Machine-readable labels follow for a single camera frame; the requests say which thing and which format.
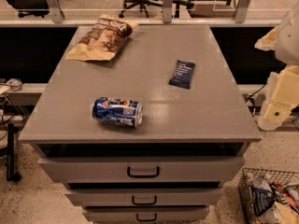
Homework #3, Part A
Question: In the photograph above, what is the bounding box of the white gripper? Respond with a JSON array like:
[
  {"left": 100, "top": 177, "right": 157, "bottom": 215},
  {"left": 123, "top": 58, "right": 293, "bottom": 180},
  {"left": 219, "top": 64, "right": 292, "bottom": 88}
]
[{"left": 254, "top": 26, "right": 299, "bottom": 131}]

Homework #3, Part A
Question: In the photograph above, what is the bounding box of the brown chip bag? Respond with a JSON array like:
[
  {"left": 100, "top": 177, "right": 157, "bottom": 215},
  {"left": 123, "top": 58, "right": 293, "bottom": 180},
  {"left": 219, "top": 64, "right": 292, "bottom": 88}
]
[{"left": 66, "top": 14, "right": 138, "bottom": 61}]

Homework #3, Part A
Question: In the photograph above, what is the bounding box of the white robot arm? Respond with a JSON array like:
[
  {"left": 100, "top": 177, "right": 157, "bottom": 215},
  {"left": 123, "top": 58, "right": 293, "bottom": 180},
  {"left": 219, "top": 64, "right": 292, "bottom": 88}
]
[{"left": 254, "top": 2, "right": 299, "bottom": 131}]

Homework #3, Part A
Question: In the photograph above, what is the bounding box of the red snack bag in basket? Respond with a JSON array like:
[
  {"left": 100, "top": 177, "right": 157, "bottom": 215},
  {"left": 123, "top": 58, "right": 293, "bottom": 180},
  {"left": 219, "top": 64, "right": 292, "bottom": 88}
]
[{"left": 270, "top": 182, "right": 299, "bottom": 212}]

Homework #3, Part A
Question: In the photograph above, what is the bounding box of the dark blue bag in basket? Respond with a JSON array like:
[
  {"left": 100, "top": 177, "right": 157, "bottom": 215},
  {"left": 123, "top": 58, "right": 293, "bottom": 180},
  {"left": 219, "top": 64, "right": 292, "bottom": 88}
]
[{"left": 251, "top": 188, "right": 275, "bottom": 217}]

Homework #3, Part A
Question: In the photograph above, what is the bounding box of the blue pepsi can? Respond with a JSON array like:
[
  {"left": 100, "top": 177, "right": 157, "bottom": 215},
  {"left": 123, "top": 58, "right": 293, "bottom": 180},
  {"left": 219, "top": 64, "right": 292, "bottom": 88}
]
[{"left": 92, "top": 97, "right": 143, "bottom": 128}]

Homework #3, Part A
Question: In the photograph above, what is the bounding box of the dark blue snack bar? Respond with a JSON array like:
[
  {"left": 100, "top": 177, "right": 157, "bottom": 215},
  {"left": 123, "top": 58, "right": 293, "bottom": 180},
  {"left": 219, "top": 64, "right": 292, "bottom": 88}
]
[{"left": 169, "top": 60, "right": 195, "bottom": 89}]

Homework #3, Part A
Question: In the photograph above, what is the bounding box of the grey drawer cabinet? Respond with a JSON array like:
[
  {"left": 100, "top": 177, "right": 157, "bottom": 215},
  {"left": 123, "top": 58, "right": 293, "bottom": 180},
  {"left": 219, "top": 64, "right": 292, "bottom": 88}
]
[{"left": 21, "top": 25, "right": 260, "bottom": 224}]

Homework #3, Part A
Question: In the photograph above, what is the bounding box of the middle grey drawer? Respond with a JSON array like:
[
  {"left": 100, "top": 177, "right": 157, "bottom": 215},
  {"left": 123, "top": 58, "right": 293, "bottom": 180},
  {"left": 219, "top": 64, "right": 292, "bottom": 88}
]
[{"left": 65, "top": 189, "right": 223, "bottom": 207}]

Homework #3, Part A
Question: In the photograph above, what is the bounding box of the grey drawer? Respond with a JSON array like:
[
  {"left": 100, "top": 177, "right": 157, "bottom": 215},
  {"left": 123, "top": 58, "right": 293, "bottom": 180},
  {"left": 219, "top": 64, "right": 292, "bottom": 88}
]
[
  {"left": 82, "top": 206, "right": 209, "bottom": 222},
  {"left": 38, "top": 156, "right": 245, "bottom": 183},
  {"left": 65, "top": 189, "right": 223, "bottom": 207}
]

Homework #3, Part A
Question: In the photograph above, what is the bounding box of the bottom grey drawer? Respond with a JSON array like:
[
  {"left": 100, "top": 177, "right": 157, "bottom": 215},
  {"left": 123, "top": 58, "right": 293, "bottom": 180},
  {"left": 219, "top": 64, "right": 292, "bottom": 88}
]
[{"left": 82, "top": 206, "right": 209, "bottom": 222}]

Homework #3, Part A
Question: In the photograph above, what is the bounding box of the top grey drawer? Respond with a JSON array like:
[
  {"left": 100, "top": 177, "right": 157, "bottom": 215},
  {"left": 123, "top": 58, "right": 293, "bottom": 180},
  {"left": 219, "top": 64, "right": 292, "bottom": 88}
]
[{"left": 38, "top": 156, "right": 245, "bottom": 183}]

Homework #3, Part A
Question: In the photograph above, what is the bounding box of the black metal stand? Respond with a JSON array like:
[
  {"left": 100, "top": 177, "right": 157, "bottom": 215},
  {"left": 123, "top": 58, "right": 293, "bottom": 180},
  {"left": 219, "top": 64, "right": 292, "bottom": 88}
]
[{"left": 7, "top": 123, "right": 21, "bottom": 182}]

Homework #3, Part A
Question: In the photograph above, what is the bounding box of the wire basket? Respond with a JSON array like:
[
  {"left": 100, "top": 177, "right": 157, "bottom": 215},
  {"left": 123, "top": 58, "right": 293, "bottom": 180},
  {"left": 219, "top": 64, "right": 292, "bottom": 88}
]
[{"left": 238, "top": 168, "right": 299, "bottom": 224}]

